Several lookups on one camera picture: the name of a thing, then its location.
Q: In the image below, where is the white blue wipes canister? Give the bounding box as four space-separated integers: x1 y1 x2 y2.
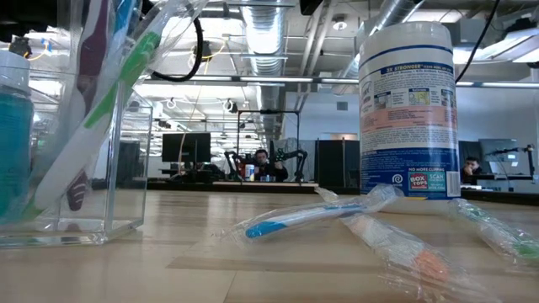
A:
358 20 461 199

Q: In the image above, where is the purple white toothbrush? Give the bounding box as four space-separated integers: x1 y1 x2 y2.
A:
62 0 113 214

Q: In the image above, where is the green white toothbrush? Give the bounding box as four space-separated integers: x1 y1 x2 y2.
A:
24 0 210 220
446 197 539 270

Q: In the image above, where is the grey computer monitor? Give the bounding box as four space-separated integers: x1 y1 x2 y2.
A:
478 138 521 163

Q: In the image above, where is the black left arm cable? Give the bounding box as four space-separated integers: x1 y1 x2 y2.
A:
151 6 205 83

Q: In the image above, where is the wooden background table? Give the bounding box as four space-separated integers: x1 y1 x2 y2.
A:
210 180 319 194

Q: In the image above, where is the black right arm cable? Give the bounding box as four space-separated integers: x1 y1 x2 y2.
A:
455 0 502 84

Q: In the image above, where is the person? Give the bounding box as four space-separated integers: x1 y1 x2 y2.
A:
248 148 290 183
459 156 483 183

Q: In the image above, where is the black boom stand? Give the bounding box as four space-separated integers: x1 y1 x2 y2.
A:
483 144 538 178

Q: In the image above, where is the black overhead camera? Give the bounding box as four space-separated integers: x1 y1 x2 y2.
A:
192 40 214 63

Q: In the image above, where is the black metal rig frame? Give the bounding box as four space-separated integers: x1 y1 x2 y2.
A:
236 108 302 183

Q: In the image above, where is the black cabinet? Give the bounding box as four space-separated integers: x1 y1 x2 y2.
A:
315 139 361 195

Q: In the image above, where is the overhead LED light bar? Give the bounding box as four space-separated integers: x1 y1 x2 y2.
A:
142 73 539 89

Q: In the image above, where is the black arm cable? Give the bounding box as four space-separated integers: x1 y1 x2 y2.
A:
455 0 502 84
151 6 205 83

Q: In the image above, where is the black computer monitor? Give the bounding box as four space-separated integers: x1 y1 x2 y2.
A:
162 132 212 164

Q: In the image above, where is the silver spiral ventilation duct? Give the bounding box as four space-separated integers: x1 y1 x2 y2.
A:
240 4 291 142

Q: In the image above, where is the teal mouthwash bottle white cap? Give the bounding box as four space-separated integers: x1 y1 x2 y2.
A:
0 50 35 220

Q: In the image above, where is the silver ceiling pipe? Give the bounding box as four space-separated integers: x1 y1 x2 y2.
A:
336 0 426 81

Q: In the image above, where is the orange white toothbrush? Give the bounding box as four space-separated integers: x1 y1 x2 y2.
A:
314 186 502 303

